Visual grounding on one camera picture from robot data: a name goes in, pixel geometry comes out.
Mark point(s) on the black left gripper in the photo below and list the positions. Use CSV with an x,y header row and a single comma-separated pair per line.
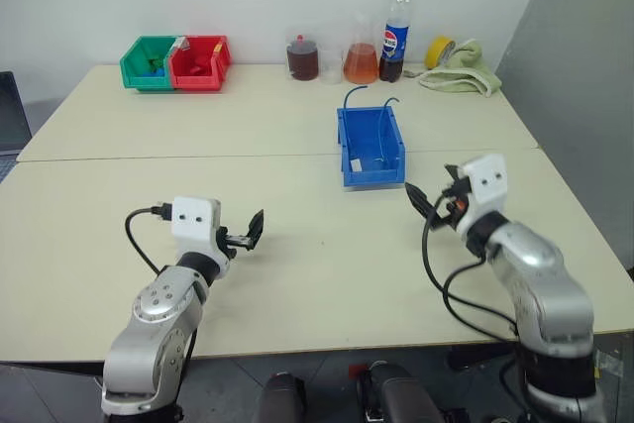
x,y
237,240

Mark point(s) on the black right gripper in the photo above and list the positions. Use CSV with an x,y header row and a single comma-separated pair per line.
x,y
452,207

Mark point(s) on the white coupler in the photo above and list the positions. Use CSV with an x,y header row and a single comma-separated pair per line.
x,y
356,165

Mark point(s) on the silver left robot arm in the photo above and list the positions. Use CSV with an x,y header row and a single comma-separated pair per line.
x,y
158,304

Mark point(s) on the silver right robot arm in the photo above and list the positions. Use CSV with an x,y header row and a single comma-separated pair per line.
x,y
545,284

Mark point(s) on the blue plastic bin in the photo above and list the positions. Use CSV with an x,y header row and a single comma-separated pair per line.
x,y
371,180

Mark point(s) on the red plastic bin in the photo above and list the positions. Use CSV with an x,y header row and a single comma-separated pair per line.
x,y
198,80

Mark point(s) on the green plastic bin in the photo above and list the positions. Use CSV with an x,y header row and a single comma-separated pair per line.
x,y
136,76

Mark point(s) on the light green towel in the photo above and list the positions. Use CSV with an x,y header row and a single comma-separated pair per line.
x,y
460,80

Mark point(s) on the small clear plastic piece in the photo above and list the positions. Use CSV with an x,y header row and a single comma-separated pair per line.
x,y
411,73

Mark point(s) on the yellow tape roll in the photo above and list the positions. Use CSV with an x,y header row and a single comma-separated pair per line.
x,y
436,52

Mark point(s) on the flask with orange liquid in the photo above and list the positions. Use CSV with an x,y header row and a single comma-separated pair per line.
x,y
361,69

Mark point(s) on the cola bottle with blue cap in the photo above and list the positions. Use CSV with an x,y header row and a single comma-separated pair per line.
x,y
394,41

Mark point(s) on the small empty clear beaker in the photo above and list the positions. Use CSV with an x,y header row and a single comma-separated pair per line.
x,y
331,74

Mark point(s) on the beaker with dark red liquid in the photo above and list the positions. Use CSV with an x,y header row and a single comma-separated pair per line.
x,y
302,64

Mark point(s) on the small dark rounded shape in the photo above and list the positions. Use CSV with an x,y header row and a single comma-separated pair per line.
x,y
285,400

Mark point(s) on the small blue part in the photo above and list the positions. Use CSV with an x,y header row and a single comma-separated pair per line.
x,y
154,74

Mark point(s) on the small green part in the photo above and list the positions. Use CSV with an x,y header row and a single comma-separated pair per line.
x,y
156,63

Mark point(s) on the clear plastic bag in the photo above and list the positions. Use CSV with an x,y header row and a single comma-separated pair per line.
x,y
180,43

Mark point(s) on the large dark rounded shape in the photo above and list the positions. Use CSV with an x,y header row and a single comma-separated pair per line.
x,y
396,395

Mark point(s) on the dark laptop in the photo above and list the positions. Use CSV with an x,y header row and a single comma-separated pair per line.
x,y
12,116

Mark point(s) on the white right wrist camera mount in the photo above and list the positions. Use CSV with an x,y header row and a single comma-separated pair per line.
x,y
490,197

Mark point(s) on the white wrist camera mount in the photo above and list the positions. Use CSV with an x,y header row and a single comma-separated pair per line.
x,y
490,197
190,237

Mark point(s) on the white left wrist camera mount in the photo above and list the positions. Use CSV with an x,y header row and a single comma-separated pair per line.
x,y
190,237

